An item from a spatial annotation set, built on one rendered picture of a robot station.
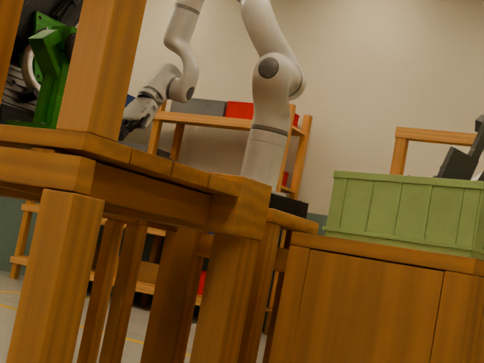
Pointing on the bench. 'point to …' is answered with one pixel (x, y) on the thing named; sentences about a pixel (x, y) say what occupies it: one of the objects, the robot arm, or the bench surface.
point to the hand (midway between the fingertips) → (121, 133)
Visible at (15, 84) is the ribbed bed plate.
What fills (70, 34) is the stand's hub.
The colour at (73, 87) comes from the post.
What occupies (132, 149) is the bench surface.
